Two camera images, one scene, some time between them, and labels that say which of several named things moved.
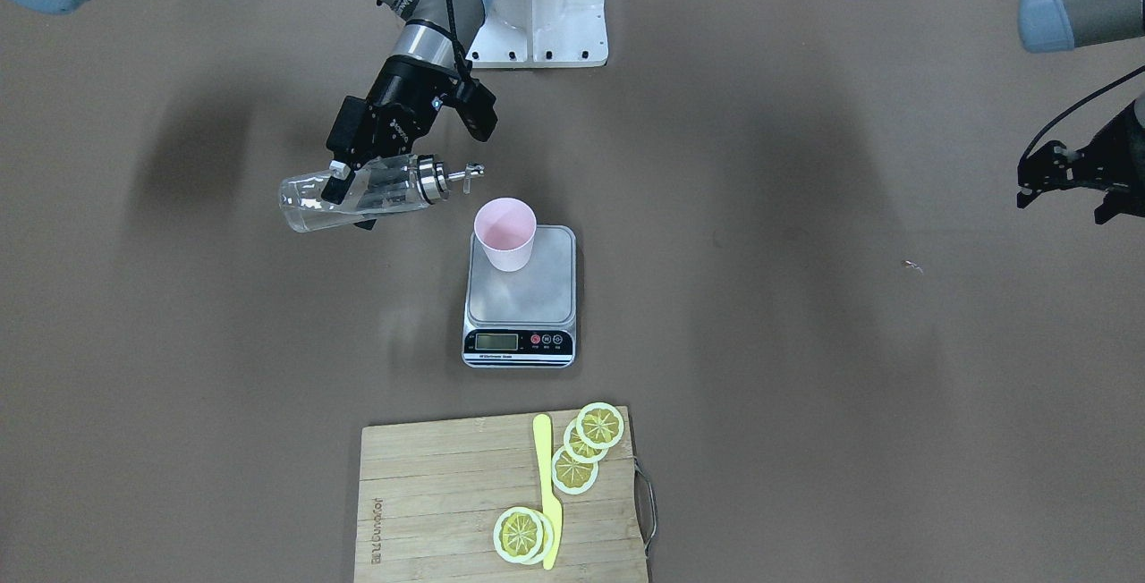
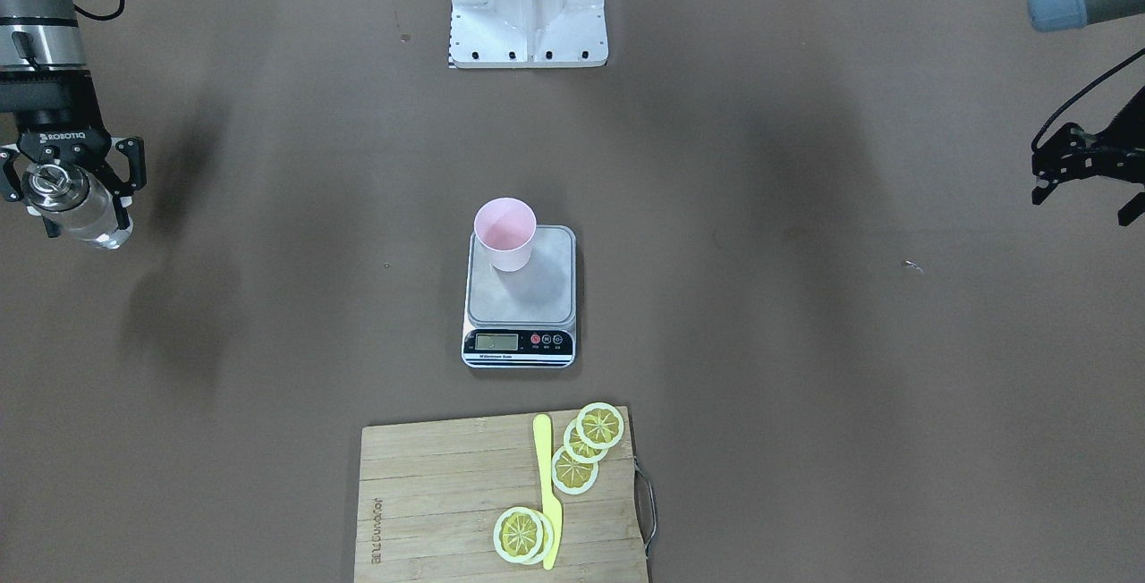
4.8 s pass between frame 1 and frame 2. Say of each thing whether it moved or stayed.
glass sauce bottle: moved
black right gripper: moved
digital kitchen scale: stayed
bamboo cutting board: stayed
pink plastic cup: stayed
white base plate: stayed
